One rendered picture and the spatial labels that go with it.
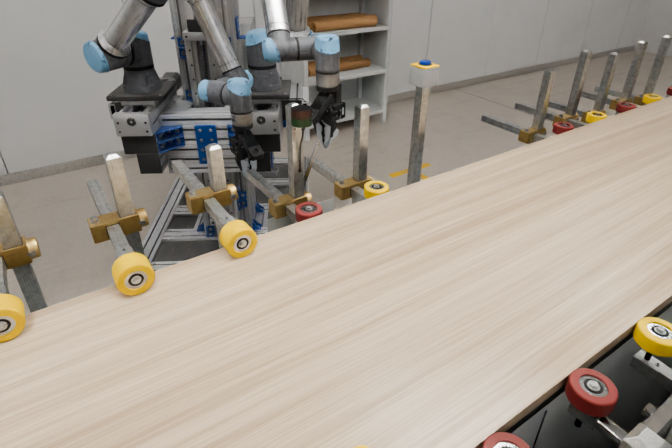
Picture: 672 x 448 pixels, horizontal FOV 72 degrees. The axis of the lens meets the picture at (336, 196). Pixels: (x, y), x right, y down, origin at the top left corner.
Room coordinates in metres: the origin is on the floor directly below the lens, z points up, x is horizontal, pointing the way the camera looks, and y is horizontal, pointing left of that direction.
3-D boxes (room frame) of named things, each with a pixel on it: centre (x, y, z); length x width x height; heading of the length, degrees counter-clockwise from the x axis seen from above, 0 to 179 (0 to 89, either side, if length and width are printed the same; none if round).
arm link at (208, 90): (1.58, 0.41, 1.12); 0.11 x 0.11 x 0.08; 65
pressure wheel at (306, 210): (1.16, 0.08, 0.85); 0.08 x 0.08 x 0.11
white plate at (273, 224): (1.34, 0.11, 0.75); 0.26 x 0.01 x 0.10; 124
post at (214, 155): (1.16, 0.33, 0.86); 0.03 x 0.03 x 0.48; 34
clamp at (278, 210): (1.29, 0.14, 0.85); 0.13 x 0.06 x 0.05; 124
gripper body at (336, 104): (1.48, 0.02, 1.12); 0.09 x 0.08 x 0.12; 144
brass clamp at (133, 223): (1.01, 0.56, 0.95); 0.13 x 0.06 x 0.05; 124
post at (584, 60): (2.14, -1.12, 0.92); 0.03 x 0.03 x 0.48; 34
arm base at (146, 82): (1.89, 0.80, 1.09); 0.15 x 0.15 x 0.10
